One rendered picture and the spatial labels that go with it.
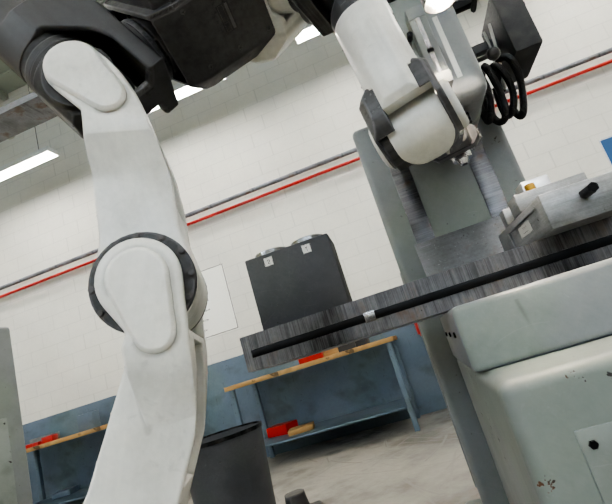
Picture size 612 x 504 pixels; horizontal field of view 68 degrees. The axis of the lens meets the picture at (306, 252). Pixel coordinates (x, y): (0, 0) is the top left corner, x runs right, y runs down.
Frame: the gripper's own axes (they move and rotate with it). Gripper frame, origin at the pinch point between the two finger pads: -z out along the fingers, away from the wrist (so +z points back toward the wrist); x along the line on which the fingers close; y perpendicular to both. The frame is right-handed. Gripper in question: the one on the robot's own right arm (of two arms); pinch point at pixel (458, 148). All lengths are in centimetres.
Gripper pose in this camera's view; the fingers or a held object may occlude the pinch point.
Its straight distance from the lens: 119.4
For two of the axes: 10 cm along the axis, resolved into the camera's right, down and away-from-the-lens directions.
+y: 2.8, 9.3, -2.4
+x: -7.8, 3.7, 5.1
